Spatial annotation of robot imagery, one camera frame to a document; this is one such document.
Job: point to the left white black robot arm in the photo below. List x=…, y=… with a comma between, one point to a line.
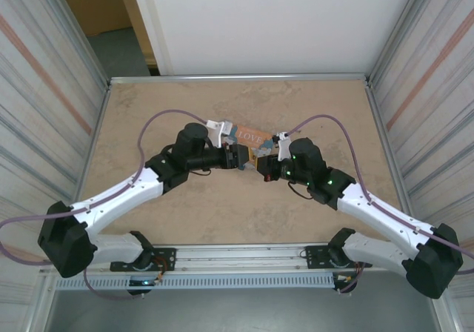
x=118, y=198

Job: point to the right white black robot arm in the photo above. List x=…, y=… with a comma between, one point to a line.
x=381, y=213

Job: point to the orange LOVE bear tin box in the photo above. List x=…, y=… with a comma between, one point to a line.
x=252, y=135

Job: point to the brown cardboard panel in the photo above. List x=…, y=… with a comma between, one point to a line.
x=96, y=2

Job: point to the aluminium side frame rail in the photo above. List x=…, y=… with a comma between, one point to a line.
x=385, y=139
x=94, y=139

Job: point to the long aluminium table frame rail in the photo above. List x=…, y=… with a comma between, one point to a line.
x=237, y=79

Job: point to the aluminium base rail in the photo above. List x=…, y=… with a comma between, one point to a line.
x=240, y=258

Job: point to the white door frame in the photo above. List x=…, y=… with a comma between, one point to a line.
x=152, y=24

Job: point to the aluminium corner post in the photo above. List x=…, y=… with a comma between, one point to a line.
x=390, y=32
x=89, y=35

